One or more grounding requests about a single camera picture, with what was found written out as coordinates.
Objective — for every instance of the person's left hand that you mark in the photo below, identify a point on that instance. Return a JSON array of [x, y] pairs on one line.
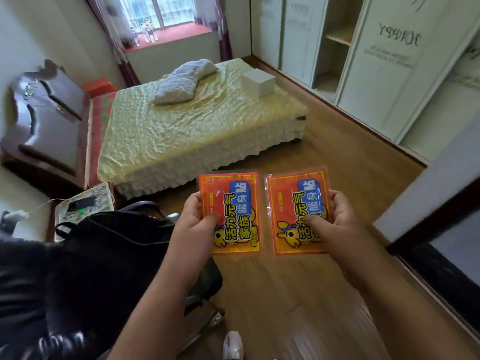
[[195, 236]]

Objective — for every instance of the person's right hand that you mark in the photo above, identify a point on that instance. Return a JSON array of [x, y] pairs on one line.
[[339, 236]]

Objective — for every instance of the person's right thumb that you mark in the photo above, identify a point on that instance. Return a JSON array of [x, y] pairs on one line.
[[315, 223]]

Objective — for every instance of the person's left thumb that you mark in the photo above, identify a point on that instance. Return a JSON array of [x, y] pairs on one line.
[[212, 222]]

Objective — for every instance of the orange heat patch packet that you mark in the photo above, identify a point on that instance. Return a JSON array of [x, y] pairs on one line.
[[229, 213], [296, 211]]

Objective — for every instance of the person's left forearm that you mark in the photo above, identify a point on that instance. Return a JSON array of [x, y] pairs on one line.
[[165, 309]]

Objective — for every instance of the person's right forearm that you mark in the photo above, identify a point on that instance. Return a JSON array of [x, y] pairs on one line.
[[405, 314]]

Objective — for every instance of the black office chair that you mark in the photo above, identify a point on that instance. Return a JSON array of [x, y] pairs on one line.
[[202, 281]]

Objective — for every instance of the bed with yellow-green cover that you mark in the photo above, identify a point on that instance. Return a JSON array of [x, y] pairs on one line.
[[195, 123]]

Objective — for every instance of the white shoe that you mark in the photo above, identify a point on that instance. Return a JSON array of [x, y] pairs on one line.
[[233, 345]]

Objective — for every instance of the black bag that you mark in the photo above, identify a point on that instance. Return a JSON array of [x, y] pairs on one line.
[[93, 269]]

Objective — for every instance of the patterned white bedside table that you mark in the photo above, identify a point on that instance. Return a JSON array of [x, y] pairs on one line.
[[83, 208]]

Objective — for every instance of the black phone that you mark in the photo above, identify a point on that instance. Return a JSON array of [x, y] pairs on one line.
[[81, 203]]

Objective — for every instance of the folded grey-white blanket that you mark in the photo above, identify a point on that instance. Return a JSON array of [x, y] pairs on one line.
[[183, 80]]

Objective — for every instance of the white box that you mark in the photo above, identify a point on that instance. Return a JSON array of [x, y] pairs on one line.
[[258, 83]]

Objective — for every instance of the white sliding-door wardrobe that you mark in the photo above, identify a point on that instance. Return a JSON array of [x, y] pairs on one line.
[[367, 67]]

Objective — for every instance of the orange-red pillow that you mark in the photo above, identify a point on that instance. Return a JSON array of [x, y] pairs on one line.
[[99, 86]]

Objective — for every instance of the dark wooden headboard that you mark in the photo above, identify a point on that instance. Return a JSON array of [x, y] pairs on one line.
[[45, 119]]

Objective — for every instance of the purple curtain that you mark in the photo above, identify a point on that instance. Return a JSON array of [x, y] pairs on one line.
[[112, 37], [215, 26]]

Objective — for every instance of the clear glass bottles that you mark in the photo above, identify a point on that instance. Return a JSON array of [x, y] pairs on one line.
[[144, 33]]

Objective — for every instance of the window with metal bars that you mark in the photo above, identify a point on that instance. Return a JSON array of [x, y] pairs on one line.
[[157, 11]]

